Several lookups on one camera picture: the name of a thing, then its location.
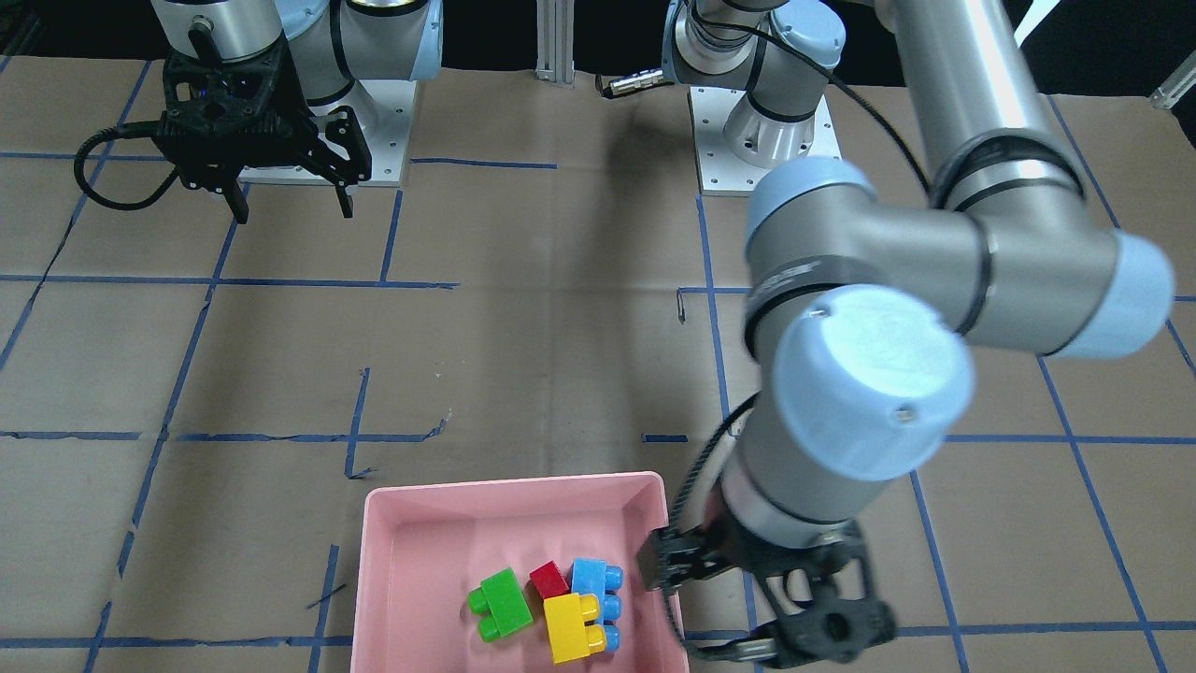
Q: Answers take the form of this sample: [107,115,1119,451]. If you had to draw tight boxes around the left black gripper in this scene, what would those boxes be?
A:
[637,519,864,662]

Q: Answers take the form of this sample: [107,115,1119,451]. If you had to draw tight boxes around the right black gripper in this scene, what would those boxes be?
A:
[152,47,372,225]

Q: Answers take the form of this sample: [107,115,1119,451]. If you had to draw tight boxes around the blue block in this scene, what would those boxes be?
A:
[570,557,624,651]

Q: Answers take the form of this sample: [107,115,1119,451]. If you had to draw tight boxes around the yellow block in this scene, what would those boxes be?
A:
[543,593,609,665]

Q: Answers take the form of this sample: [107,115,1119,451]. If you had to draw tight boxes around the red block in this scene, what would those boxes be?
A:
[529,561,570,601]

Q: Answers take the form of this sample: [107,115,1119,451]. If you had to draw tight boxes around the green block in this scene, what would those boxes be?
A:
[466,567,533,643]

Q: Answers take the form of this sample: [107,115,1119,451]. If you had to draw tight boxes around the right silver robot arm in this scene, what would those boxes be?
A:
[152,1,444,224]

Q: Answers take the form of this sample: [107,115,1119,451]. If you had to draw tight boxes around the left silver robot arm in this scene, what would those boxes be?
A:
[641,1,1174,669]

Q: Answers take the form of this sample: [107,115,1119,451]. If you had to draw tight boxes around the pink plastic box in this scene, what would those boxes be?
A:
[350,470,691,672]

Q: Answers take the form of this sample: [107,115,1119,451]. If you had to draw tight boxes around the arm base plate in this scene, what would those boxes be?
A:
[689,88,842,197]
[238,79,417,188]

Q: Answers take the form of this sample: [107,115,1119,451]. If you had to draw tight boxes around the aluminium frame post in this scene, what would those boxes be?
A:
[533,0,576,88]

